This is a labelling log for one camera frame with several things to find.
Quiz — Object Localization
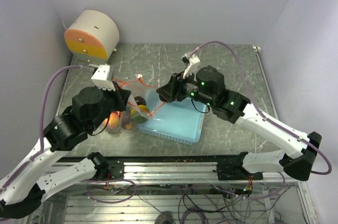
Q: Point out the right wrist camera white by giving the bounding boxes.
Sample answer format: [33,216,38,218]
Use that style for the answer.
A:
[182,53,200,79]

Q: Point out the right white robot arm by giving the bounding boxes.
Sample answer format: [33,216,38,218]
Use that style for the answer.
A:
[156,66,322,181]

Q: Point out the white bracket on table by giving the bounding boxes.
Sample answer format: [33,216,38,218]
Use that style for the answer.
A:
[88,63,99,71]

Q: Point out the clear orange zip bag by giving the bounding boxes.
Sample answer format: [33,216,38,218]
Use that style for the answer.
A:
[101,111,121,134]

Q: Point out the round drawer cabinet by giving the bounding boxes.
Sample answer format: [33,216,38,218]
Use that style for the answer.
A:
[64,10,120,64]

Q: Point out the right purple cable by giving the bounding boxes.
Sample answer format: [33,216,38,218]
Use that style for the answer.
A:
[189,41,332,176]

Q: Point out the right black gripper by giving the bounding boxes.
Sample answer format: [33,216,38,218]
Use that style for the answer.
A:
[158,67,215,107]

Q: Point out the light blue plastic basket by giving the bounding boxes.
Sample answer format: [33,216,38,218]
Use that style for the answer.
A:
[139,90,208,145]

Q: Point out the yellow green mango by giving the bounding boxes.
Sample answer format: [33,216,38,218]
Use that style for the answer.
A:
[136,105,149,116]

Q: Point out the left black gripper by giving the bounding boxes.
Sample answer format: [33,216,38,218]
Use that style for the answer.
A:
[88,80,132,131]

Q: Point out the spare clear plastic bag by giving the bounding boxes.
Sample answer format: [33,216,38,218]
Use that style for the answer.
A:
[114,74,165,130]

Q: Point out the dark purple mangosteen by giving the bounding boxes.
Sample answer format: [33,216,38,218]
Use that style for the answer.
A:
[120,111,134,130]

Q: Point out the aluminium rail frame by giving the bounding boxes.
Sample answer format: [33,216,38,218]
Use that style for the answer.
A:
[28,156,319,223]

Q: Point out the loose wires under table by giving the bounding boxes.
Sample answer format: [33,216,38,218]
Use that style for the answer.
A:
[87,176,291,224]

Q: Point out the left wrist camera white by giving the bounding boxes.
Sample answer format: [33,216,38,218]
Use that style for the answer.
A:
[91,64,116,91]

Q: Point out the pink yellow peach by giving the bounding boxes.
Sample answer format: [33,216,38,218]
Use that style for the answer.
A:
[103,113,120,129]

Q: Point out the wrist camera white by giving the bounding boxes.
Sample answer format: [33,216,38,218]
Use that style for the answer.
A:
[91,64,116,91]
[182,53,200,79]

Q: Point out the green lime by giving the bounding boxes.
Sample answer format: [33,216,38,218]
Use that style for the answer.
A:
[130,112,148,124]

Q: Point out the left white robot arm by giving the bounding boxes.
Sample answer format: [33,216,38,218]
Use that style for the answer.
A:
[1,82,132,219]

